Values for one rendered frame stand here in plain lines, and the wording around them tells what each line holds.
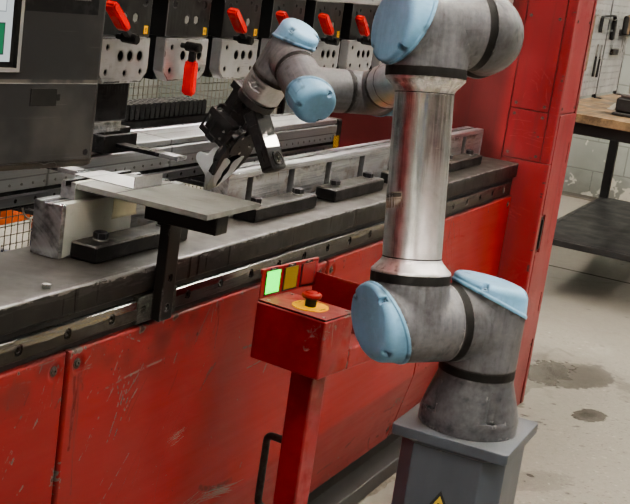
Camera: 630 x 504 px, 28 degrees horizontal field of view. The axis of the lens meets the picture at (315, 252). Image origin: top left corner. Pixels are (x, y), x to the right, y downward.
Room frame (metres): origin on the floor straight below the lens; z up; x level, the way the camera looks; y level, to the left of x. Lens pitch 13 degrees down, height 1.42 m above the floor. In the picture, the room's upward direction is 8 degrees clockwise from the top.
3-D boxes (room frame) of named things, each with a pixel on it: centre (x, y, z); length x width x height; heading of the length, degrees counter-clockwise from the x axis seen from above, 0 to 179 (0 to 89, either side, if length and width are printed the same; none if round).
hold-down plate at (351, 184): (3.09, -0.07, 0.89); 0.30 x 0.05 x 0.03; 156
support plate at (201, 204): (2.13, 0.26, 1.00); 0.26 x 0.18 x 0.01; 66
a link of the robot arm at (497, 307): (1.81, -0.26, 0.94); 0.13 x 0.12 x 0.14; 119
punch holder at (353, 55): (3.08, 0.00, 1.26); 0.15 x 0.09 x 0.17; 156
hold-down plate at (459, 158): (3.82, -0.39, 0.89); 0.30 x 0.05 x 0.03; 156
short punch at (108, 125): (2.19, 0.40, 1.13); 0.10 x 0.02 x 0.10; 156
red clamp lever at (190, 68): (2.31, 0.28, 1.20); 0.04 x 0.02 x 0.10; 66
